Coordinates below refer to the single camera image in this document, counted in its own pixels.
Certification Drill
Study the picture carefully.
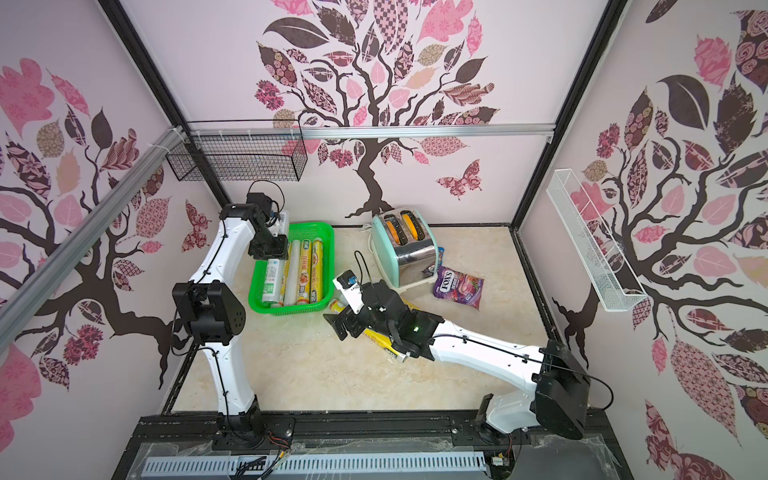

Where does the plain clear wrap roll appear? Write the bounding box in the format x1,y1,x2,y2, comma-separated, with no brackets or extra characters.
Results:
284,240,301,306

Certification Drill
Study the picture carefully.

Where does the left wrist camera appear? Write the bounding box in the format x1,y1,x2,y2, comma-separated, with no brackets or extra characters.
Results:
269,210,290,237

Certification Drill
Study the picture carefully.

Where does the short yellow wrap roll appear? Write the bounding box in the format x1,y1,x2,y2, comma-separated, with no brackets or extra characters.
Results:
278,242,292,307

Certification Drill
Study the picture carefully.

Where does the purple Fox's candy bag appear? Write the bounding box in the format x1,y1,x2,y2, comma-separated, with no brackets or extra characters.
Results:
433,266,485,309

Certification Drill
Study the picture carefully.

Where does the mint green toaster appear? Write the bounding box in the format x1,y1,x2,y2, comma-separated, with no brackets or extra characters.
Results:
369,207,439,293

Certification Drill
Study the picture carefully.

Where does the clear white-label wrap roll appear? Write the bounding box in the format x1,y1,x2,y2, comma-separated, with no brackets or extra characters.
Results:
261,259,286,304

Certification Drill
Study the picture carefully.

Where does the green plastic basket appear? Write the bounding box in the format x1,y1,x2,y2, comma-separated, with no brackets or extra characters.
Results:
248,222,335,316

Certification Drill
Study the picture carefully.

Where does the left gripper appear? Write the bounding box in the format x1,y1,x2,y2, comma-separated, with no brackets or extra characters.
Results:
246,226,286,260

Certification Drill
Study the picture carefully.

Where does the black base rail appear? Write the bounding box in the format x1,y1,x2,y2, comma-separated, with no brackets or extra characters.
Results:
128,409,613,463

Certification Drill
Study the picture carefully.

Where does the yellow red wrap roll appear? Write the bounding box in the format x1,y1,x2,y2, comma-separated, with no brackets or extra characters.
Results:
401,298,422,310

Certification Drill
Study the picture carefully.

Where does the white wire wall shelf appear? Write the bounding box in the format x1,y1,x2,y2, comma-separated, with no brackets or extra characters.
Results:
546,169,648,312

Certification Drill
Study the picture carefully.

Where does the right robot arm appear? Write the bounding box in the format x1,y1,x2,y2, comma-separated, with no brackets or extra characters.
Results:
326,271,597,440

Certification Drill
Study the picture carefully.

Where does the aluminium rail back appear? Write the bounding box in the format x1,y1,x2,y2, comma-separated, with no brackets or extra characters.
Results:
191,123,556,140

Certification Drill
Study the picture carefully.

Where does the aluminium rail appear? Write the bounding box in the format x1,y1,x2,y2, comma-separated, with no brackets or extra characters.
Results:
1,126,184,350
191,123,556,140

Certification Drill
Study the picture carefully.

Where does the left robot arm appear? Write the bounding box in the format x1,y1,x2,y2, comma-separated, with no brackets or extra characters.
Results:
172,193,289,443

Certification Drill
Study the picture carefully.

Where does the aluminium rail left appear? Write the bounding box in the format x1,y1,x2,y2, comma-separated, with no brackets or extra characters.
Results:
1,126,184,350

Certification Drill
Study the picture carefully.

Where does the white slotted cable duct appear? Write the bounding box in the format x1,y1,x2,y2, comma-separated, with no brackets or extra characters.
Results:
135,452,488,479

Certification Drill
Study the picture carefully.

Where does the black wire wall basket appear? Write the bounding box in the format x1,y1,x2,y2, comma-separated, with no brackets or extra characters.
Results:
165,119,309,182

